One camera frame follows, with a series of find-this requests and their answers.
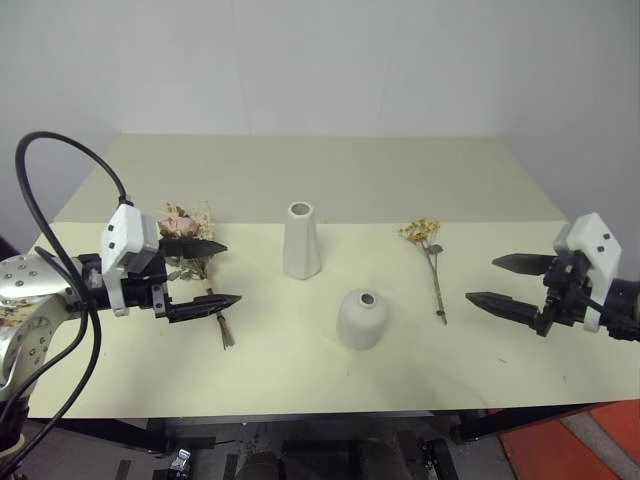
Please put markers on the black metal table frame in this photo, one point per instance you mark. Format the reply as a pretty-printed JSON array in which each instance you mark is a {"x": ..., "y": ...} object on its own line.
[{"x": 130, "y": 431}]

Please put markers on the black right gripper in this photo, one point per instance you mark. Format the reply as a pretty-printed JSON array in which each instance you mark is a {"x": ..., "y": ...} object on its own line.
[{"x": 565, "y": 300}]

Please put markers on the pink dried rose bouquet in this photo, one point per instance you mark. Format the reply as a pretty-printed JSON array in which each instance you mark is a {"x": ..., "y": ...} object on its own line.
[{"x": 182, "y": 226}]

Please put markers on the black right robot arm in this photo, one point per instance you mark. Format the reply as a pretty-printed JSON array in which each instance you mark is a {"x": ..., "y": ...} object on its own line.
[{"x": 625, "y": 305}]

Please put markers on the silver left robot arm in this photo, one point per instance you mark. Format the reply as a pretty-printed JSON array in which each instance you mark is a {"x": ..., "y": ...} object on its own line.
[{"x": 30, "y": 305}]

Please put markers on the yellow dried flower sprig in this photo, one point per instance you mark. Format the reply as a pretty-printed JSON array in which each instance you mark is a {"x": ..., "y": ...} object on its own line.
[{"x": 422, "y": 230}]

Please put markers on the orange floor mat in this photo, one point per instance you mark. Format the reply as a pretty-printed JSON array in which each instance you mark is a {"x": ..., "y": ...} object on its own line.
[{"x": 585, "y": 445}]

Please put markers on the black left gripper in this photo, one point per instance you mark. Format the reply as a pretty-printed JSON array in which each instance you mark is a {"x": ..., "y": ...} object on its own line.
[{"x": 145, "y": 292}]

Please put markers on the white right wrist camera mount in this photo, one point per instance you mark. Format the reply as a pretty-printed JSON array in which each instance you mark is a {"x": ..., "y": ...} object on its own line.
[{"x": 595, "y": 240}]

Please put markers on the short round white vase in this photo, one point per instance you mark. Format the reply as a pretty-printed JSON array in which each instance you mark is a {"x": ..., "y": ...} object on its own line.
[{"x": 362, "y": 322}]

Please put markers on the tall white faceted vase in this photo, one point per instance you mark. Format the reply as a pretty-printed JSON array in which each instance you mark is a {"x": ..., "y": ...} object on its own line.
[{"x": 301, "y": 250}]

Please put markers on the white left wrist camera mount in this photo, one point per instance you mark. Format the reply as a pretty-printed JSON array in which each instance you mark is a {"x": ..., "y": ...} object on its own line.
[{"x": 122, "y": 235}]

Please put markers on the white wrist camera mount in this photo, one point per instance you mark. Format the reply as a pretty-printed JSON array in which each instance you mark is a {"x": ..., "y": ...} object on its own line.
[
  {"x": 122, "y": 235},
  {"x": 595, "y": 240}
]

